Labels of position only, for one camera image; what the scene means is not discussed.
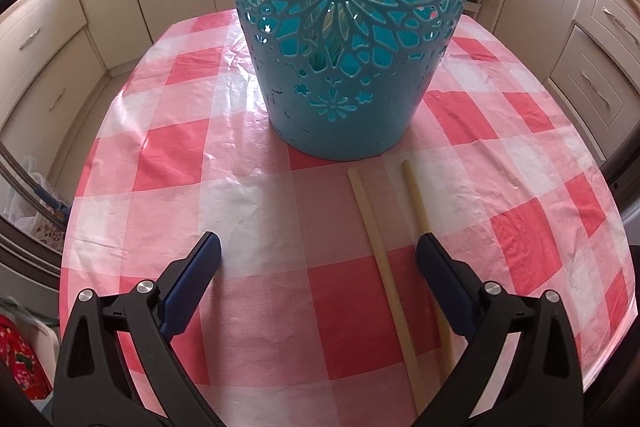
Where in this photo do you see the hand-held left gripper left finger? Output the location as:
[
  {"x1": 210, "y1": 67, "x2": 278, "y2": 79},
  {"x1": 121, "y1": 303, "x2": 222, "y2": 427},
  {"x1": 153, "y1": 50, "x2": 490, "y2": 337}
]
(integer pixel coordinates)
[{"x1": 52, "y1": 231, "x2": 223, "y2": 427}]

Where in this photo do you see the red printed cloth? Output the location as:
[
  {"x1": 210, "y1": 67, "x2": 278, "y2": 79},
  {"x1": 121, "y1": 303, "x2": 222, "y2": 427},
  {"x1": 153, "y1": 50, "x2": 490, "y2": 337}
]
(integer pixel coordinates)
[{"x1": 0, "y1": 311, "x2": 54, "y2": 404}]

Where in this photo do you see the blue perforated plastic basket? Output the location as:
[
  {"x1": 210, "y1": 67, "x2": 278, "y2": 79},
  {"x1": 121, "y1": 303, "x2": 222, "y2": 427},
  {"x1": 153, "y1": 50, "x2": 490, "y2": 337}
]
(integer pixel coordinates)
[{"x1": 212, "y1": 0, "x2": 497, "y2": 160}]

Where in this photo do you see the red checkered plastic tablecloth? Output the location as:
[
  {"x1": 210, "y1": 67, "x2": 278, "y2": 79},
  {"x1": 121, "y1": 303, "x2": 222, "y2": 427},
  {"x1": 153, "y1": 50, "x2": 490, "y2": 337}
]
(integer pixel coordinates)
[{"x1": 57, "y1": 7, "x2": 633, "y2": 427}]

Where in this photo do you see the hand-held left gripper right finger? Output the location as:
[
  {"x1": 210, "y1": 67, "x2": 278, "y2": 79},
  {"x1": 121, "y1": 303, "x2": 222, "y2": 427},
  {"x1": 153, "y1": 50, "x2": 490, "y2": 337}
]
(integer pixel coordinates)
[{"x1": 410, "y1": 232, "x2": 586, "y2": 427}]

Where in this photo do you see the cream cabinet under stove counter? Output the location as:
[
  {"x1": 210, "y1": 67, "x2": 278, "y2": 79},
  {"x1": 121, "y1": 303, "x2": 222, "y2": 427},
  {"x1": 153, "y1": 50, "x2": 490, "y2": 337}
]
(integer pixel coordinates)
[{"x1": 0, "y1": 0, "x2": 110, "y2": 160}]

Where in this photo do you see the cream cabinet with drawers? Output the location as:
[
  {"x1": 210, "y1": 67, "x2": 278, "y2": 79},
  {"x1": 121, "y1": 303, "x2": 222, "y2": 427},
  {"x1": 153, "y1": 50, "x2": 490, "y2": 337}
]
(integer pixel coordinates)
[{"x1": 489, "y1": 0, "x2": 640, "y2": 164}]

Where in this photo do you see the white plastic bag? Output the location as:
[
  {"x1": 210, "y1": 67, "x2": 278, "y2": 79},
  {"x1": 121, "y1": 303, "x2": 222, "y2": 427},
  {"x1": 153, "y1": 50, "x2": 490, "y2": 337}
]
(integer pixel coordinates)
[{"x1": 4, "y1": 156, "x2": 72, "y2": 249}]

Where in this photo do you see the wooden chopstick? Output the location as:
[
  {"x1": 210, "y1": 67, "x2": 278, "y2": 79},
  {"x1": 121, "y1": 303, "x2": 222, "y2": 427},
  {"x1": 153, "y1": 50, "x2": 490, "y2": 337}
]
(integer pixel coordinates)
[
  {"x1": 347, "y1": 167, "x2": 422, "y2": 415},
  {"x1": 401, "y1": 160, "x2": 456, "y2": 375}
]

